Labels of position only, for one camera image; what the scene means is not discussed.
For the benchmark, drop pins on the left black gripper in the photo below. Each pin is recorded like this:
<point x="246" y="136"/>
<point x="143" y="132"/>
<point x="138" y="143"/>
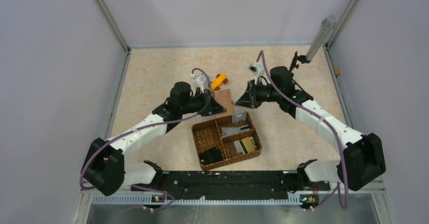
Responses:
<point x="210" y="107"/>

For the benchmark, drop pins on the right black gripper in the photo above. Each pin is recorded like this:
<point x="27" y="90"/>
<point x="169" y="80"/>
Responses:
<point x="247" y="99"/>

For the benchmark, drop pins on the brown leather card holder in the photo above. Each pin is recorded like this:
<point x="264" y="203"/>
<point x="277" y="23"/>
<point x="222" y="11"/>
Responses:
<point x="223" y="97"/>

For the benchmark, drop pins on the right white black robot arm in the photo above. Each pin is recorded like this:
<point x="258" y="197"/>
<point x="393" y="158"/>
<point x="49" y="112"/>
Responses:
<point x="361" y="156"/>

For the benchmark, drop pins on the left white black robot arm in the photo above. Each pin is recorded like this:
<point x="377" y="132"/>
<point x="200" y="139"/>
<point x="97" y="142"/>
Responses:
<point x="104" y="166"/>

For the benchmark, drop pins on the grey card in basket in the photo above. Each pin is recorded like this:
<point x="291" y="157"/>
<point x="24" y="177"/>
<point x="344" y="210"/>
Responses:
<point x="229" y="131"/>

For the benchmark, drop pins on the grey striped card beside gold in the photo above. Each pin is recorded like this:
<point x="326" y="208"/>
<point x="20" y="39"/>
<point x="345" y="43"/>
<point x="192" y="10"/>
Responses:
<point x="238" y="146"/>

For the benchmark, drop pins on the yellow toy brick car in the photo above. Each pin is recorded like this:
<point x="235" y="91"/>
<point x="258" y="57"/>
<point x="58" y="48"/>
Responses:
<point x="218" y="81"/>

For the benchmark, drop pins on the brown woven divided basket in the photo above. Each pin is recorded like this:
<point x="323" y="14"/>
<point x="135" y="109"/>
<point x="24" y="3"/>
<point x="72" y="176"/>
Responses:
<point x="208" y="134"/>

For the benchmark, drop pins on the black box in basket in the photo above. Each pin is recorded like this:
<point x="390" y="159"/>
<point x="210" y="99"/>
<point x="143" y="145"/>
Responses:
<point x="210" y="156"/>

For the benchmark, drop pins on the black mini tripod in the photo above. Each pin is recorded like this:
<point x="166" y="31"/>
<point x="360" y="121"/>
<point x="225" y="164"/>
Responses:
<point x="297" y="59"/>

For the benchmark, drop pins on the grey metal pole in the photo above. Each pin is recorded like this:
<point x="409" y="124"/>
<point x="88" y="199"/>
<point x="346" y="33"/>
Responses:
<point x="327" y="25"/>

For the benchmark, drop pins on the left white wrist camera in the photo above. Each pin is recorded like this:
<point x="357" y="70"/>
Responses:
<point x="200" y="82"/>

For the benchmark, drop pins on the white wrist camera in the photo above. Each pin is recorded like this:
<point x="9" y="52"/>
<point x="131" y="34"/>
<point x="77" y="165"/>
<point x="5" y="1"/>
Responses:
<point x="200" y="82"/>
<point x="257" y="69"/>

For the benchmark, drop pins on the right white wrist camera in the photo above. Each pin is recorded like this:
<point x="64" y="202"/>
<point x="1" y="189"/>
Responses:
<point x="257" y="69"/>

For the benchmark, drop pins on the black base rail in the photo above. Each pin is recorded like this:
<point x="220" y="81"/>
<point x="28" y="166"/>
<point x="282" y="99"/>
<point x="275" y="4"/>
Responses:
<point x="228" y="185"/>

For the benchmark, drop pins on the small brown wall object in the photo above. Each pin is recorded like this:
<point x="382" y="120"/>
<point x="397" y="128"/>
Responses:
<point x="336" y="71"/>

